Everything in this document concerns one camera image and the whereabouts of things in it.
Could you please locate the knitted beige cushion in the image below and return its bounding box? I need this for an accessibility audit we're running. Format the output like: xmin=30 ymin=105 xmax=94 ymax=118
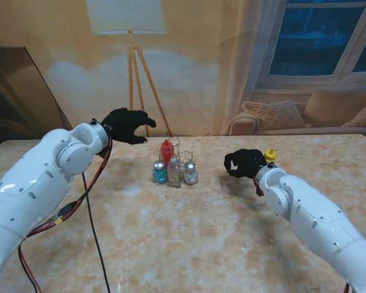
xmin=242 ymin=100 xmax=312 ymax=131

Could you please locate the right arm red black cable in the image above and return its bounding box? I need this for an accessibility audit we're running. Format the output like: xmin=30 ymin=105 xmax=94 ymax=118
xmin=252 ymin=173 xmax=353 ymax=293

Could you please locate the arm red black cable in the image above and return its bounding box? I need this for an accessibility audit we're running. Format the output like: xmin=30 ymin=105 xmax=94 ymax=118
xmin=18 ymin=137 xmax=113 ymax=293
xmin=252 ymin=173 xmax=353 ymax=293

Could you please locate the yellow mustard squeeze bottle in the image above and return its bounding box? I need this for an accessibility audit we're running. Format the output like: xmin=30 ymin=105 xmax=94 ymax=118
xmin=264 ymin=148 xmax=277 ymax=165

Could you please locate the chrome wire condiment rack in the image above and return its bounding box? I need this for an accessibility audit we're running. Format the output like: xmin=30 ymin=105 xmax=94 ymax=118
xmin=152 ymin=135 xmax=199 ymax=186

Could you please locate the teal shaker with silver cap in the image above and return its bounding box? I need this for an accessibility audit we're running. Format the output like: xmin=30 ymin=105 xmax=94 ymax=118
xmin=152 ymin=159 xmax=168 ymax=184

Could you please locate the white framed window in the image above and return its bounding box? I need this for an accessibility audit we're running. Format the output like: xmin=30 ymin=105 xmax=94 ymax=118
xmin=253 ymin=0 xmax=366 ymax=92

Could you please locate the white shaker with silver cap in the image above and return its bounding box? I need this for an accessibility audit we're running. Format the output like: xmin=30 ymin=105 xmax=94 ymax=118
xmin=182 ymin=161 xmax=198 ymax=184

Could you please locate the left arm red black cable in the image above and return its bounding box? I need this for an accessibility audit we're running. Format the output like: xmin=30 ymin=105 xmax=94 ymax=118
xmin=18 ymin=137 xmax=113 ymax=293

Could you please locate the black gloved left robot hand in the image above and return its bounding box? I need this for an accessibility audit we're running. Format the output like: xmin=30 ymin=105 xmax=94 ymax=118
xmin=101 ymin=107 xmax=157 ymax=145

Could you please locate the red ketchup squeeze bottle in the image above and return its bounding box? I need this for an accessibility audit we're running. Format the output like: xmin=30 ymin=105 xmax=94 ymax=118
xmin=160 ymin=139 xmax=173 ymax=164

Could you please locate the beige sofa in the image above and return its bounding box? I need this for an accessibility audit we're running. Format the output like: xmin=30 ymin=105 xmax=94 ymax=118
xmin=227 ymin=90 xmax=366 ymax=137

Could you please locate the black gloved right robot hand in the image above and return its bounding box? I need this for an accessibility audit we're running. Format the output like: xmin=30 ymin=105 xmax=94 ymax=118
xmin=224 ymin=148 xmax=268 ymax=179

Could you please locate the dark flat screen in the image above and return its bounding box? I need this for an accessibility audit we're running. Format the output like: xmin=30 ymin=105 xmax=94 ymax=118
xmin=0 ymin=45 xmax=74 ymax=141

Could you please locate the clear olive oil bottle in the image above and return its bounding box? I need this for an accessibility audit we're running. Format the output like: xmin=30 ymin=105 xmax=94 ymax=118
xmin=167 ymin=156 xmax=182 ymax=187

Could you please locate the tripod floor lamp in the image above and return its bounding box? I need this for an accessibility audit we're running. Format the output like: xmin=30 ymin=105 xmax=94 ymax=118
xmin=87 ymin=0 xmax=173 ymax=138

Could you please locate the plain tan cushion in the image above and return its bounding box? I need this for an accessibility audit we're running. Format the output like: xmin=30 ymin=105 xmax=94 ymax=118
xmin=304 ymin=90 xmax=366 ymax=128

